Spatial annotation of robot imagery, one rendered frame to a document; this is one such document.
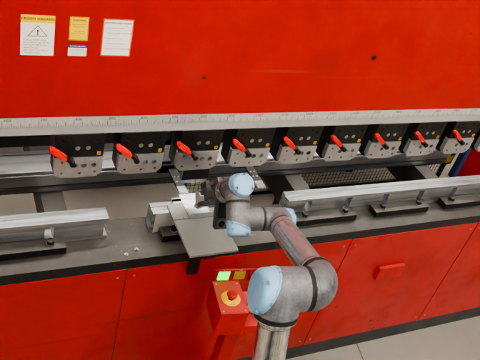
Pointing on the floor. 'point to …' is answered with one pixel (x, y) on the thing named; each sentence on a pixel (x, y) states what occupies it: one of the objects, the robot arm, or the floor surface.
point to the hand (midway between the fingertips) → (203, 207)
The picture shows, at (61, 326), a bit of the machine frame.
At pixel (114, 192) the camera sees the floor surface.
